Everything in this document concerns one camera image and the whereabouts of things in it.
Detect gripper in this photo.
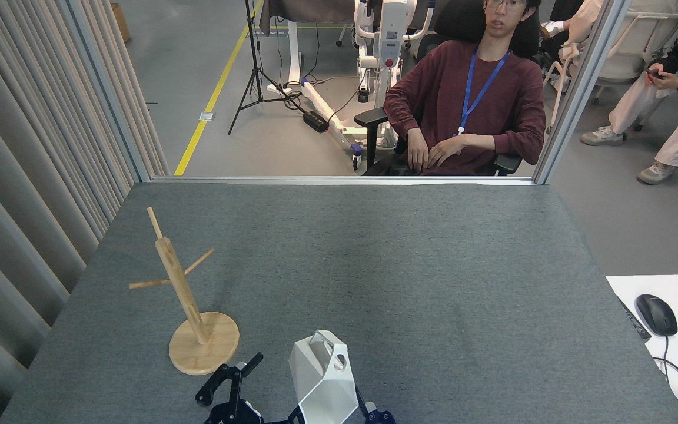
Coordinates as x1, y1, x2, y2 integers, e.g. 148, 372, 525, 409
195, 352, 305, 424
355, 386, 397, 424

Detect white hexagonal cup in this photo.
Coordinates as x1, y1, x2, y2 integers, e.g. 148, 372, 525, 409
289, 330, 359, 424

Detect wooden cup rack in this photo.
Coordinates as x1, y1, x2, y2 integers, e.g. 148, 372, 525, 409
129, 207, 240, 376

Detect person's right hand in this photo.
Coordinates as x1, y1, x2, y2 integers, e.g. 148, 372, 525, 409
407, 128, 431, 173

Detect person's left hand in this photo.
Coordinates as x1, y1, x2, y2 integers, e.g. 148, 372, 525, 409
427, 137, 468, 168

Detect black flat bar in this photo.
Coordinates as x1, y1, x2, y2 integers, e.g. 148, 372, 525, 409
617, 294, 652, 340

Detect black computer mouse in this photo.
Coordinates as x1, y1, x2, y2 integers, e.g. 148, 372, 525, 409
635, 294, 678, 337

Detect beige curtain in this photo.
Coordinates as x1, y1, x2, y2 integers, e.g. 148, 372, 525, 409
0, 0, 169, 424

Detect black tripod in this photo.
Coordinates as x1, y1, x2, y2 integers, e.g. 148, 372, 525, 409
228, 0, 304, 136

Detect desk with white leg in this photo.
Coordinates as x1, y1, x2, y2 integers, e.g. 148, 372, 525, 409
260, 0, 357, 98

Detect white wheeled stand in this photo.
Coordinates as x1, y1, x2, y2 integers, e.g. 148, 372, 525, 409
301, 0, 437, 173

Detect black office chair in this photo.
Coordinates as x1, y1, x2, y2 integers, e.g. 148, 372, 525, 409
354, 0, 543, 176

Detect cardboard box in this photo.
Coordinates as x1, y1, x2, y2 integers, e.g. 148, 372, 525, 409
109, 3, 132, 43

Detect person in pale clothes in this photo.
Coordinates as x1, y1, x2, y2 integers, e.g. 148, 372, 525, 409
539, 0, 610, 59

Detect white chair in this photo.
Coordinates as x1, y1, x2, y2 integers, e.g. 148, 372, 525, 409
536, 11, 678, 135

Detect silver table rail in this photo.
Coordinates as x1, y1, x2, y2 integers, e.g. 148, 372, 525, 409
149, 175, 537, 187

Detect black floor cable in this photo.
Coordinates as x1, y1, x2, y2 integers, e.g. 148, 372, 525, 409
283, 71, 378, 127

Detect person with blue lanyard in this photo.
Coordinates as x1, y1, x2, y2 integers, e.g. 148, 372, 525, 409
383, 0, 547, 176

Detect blue lanyard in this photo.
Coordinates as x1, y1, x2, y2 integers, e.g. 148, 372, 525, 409
458, 50, 510, 136

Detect silver post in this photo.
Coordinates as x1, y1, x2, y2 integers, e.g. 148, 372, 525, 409
59, 0, 152, 182
532, 0, 634, 186

